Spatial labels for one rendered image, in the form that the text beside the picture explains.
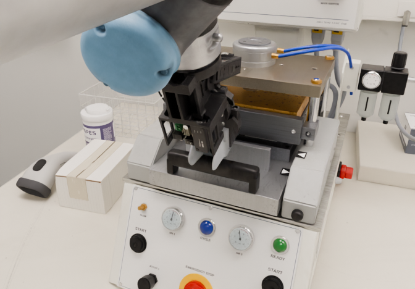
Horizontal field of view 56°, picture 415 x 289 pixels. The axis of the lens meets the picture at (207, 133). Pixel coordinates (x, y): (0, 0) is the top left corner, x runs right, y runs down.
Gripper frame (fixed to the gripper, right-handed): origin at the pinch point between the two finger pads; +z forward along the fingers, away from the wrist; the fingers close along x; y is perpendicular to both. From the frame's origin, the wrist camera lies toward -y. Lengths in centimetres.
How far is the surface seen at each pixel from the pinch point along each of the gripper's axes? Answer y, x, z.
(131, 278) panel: 16.6, -12.2, 18.2
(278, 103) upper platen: -12.9, 6.5, -1.1
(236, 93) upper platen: -14.5, -1.6, -0.5
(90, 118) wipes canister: -19, -46, 20
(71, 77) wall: -56, -90, 40
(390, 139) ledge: -52, 29, 41
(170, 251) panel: 11.9, -5.7, 13.4
